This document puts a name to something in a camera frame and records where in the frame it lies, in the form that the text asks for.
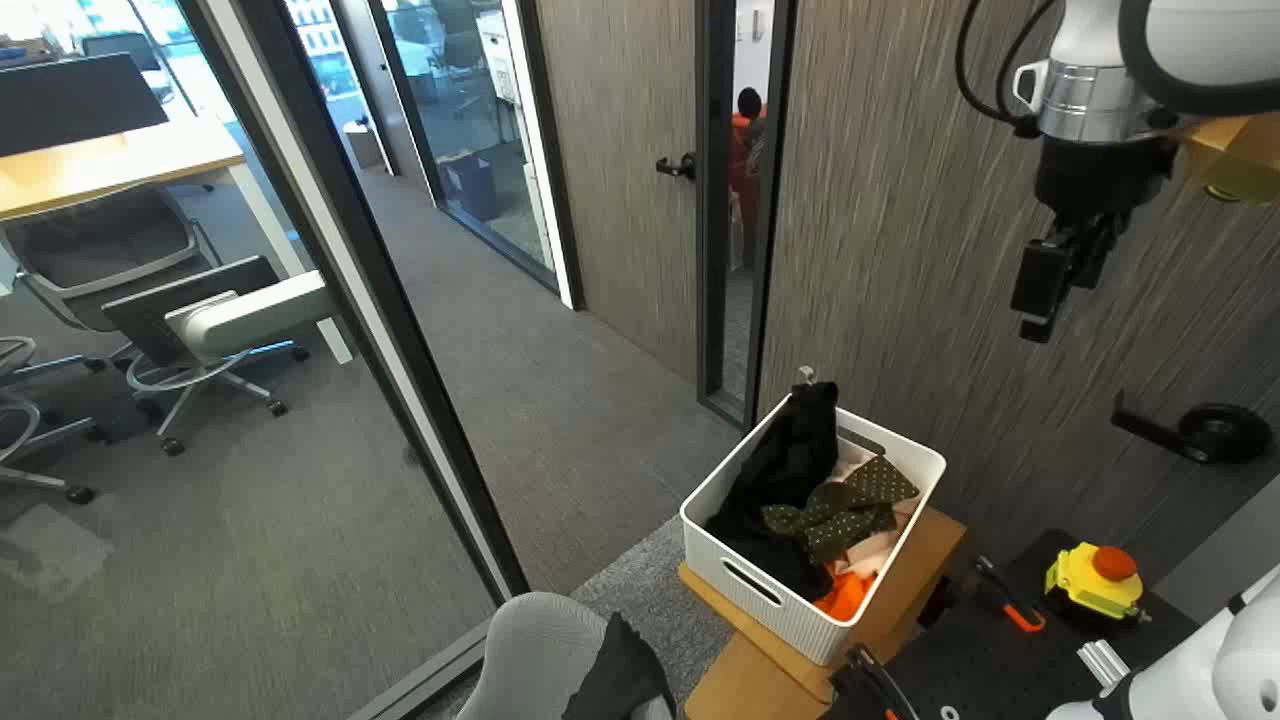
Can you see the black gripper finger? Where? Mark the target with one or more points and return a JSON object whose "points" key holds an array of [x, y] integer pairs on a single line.
{"points": [[1093, 253], [1041, 292]]}

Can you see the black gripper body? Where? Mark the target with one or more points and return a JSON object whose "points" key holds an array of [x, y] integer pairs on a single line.
{"points": [[1103, 174]]}

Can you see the black cloth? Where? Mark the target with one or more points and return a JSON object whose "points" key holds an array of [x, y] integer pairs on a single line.
{"points": [[780, 487]]}

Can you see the pale pink cloth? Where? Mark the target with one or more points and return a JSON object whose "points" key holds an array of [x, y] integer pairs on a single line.
{"points": [[881, 543]]}

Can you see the olive dotted cloth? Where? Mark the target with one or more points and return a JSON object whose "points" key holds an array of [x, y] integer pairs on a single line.
{"points": [[843, 515]]}

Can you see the orange cloth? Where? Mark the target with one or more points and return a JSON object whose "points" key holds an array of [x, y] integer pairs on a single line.
{"points": [[845, 598]]}

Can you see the white plastic basket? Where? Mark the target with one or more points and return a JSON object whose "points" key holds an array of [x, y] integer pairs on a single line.
{"points": [[747, 584]]}

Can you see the grey fabric chair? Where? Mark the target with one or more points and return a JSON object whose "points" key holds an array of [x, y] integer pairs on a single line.
{"points": [[533, 661]]}

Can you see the office chair with white armrest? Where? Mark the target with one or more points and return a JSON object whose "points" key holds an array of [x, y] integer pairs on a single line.
{"points": [[213, 327]]}

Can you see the grey mesh office chair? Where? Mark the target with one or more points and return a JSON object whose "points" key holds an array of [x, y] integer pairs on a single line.
{"points": [[104, 253]]}

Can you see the metal base office chair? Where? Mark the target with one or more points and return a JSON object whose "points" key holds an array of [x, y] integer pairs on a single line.
{"points": [[25, 427]]}

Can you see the yellow emergency stop button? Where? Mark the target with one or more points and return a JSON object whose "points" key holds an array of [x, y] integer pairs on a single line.
{"points": [[1098, 576]]}

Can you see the person in orange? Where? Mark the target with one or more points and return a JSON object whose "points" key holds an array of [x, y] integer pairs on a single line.
{"points": [[747, 163]]}

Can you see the aluminium profile piece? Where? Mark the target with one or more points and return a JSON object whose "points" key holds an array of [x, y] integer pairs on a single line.
{"points": [[1106, 661]]}

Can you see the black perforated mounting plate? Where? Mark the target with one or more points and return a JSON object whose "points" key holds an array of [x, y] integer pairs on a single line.
{"points": [[984, 667]]}

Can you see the black clamp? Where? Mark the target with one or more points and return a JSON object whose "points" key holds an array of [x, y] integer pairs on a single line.
{"points": [[866, 687]]}

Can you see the wooden office desk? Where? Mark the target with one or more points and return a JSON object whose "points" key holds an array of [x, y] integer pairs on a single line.
{"points": [[104, 163]]}

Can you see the black monitor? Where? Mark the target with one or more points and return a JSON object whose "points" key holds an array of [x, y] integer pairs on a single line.
{"points": [[73, 106]]}

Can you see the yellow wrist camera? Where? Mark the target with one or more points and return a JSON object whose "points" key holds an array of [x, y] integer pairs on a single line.
{"points": [[1232, 155]]}

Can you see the black glass partition frame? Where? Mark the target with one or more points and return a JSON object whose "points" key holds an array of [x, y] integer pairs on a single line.
{"points": [[363, 283]]}

